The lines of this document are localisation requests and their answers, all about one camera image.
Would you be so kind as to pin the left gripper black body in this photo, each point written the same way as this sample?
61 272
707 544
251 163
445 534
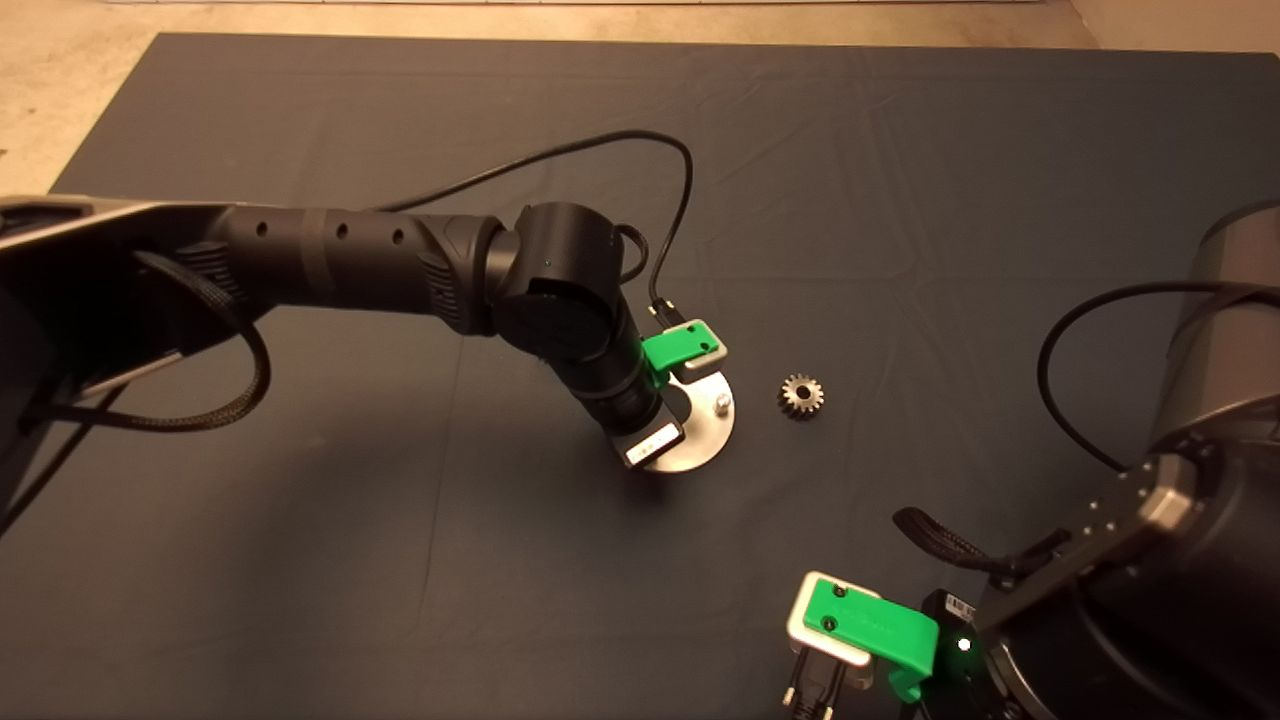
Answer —
655 443

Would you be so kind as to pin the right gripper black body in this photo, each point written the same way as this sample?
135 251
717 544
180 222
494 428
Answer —
965 670

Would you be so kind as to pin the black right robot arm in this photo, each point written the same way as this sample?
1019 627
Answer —
1230 330

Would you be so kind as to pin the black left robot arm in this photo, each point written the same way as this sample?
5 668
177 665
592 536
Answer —
350 260

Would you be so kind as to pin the round metal carrier plate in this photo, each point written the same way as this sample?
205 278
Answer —
705 445

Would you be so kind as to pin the dark steel planetary gear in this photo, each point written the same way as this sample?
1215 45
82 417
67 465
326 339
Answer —
808 405

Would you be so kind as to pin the dark grey table cloth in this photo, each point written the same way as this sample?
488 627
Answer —
900 150

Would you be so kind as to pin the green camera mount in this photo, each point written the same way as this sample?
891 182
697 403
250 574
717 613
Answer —
880 630
675 350

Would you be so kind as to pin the small silver camera box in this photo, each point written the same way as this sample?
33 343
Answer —
718 355
800 635

